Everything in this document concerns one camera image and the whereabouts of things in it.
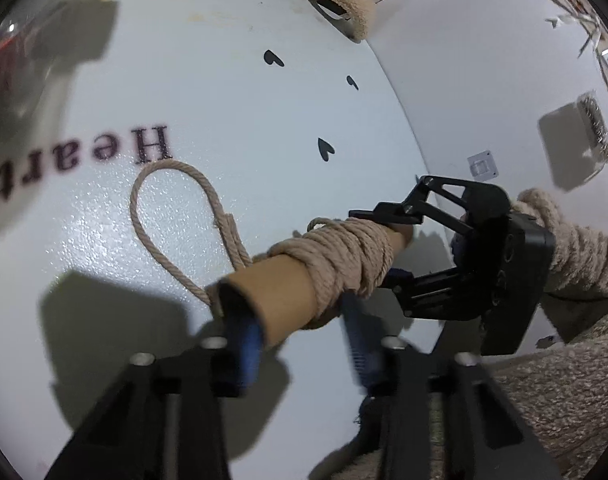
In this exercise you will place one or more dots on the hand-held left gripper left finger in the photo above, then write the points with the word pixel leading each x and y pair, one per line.
pixel 246 350

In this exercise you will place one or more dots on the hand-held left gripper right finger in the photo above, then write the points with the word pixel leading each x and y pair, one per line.
pixel 359 350

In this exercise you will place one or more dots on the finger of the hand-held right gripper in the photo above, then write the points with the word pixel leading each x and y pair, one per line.
pixel 479 200
pixel 444 295

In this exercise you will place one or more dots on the clear adhesive wall hook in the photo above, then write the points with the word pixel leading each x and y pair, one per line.
pixel 482 165

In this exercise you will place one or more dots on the clear wall packet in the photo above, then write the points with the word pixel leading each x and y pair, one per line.
pixel 596 122

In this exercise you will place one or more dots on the beige fuzzy rug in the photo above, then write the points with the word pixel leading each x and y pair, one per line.
pixel 534 390

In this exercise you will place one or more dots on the clear plastic container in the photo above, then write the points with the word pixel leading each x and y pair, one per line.
pixel 34 35

